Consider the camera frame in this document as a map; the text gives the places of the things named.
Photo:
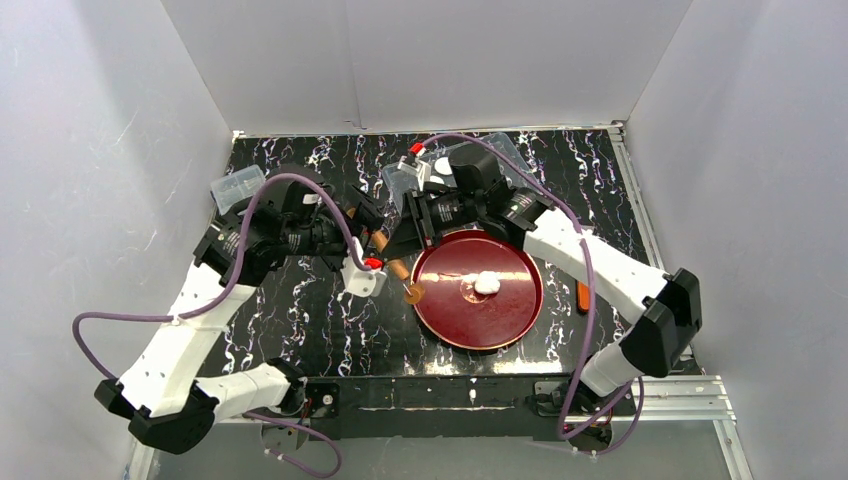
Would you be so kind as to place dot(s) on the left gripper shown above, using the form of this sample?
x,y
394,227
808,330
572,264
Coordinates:
x,y
348,230

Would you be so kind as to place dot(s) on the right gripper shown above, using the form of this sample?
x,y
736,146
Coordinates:
x,y
416,216

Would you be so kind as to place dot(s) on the round red tray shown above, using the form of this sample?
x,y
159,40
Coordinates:
x,y
455,314

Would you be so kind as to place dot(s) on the white dough ball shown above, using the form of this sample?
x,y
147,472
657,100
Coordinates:
x,y
487,283

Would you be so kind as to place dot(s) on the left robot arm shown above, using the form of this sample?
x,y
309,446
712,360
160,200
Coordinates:
x,y
263,219

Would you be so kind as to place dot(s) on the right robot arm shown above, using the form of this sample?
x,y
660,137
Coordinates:
x,y
489,189

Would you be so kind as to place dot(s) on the flat white dumpling wrapper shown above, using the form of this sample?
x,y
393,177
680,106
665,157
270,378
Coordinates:
x,y
442,167

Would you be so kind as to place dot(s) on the clear compartment screw box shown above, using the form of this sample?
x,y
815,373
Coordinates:
x,y
237,186

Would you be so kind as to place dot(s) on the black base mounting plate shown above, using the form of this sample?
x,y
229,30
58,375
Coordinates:
x,y
500,405

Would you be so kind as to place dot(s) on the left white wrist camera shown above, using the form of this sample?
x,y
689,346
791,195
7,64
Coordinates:
x,y
359,279

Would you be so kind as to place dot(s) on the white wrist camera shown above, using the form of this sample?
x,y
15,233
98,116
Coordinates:
x,y
359,279
413,165

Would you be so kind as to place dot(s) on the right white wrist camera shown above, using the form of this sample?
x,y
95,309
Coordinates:
x,y
413,165

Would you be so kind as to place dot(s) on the aluminium frame rail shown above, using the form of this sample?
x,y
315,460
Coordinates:
x,y
684,398

